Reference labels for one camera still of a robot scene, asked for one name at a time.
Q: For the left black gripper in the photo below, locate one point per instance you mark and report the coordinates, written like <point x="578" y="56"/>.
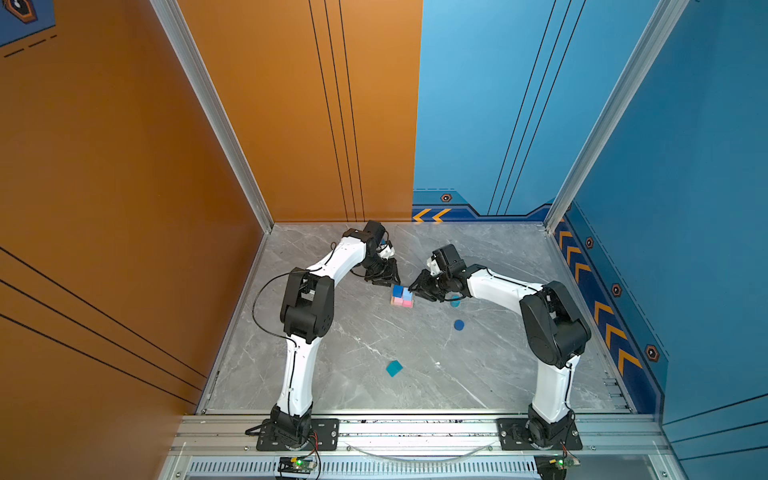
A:
<point x="389" y="277"/>

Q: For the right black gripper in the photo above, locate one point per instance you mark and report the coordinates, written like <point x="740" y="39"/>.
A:
<point x="421" y="286"/>

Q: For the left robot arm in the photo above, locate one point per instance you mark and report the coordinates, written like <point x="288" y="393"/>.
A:
<point x="307" y="313"/>

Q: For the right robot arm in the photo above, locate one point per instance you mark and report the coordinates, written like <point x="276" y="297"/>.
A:
<point x="556" y="332"/>

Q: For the teal cube block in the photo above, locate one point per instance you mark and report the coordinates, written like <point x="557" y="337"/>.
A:
<point x="393" y="368"/>

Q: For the left green circuit board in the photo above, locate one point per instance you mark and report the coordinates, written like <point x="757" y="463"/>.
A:
<point x="297" y="468"/>

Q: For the green circuit board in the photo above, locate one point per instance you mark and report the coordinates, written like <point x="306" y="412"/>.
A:
<point x="555" y="468"/>
<point x="297" y="468"/>

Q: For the right green circuit board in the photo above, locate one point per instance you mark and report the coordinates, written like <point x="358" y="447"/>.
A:
<point x="555" y="468"/>

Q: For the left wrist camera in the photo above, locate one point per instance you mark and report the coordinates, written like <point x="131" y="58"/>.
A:
<point x="386" y="250"/>

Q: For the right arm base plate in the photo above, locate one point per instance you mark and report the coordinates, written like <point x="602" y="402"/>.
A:
<point x="536" y="434"/>

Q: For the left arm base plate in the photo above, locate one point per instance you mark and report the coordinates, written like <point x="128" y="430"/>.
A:
<point x="315" y="432"/>

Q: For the aluminium front rail frame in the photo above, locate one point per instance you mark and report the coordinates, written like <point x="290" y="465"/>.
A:
<point x="421" y="445"/>

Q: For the left aluminium corner post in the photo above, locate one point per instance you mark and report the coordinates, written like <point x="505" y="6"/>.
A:
<point x="177" y="31"/>

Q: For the aluminium corner post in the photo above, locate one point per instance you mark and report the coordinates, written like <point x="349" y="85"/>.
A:
<point x="652" y="40"/>
<point x="177" y="31"/>

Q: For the right aluminium corner post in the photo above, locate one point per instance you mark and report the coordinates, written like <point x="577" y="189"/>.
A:
<point x="652" y="40"/>

